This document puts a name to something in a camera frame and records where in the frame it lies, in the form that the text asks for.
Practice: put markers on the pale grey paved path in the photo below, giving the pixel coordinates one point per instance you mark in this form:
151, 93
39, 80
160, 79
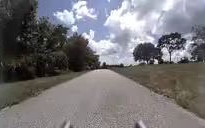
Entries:
100, 96

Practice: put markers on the round dark tree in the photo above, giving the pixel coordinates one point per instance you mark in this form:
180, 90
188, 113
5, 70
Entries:
146, 52

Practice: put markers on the robot's own part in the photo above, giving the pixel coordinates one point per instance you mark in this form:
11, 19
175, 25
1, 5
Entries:
67, 125
140, 124

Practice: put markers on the row of dark trees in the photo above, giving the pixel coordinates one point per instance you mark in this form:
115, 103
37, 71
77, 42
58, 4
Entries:
33, 46

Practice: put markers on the tall thin-trunked tree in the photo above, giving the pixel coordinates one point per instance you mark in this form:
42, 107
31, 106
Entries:
171, 40

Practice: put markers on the dry grass slope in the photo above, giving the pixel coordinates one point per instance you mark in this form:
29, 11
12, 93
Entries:
180, 81

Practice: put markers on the shaded grass verge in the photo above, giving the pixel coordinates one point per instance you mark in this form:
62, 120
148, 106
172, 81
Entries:
20, 90

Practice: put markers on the sparse dark tree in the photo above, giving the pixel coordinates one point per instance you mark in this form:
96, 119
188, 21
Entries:
203, 43

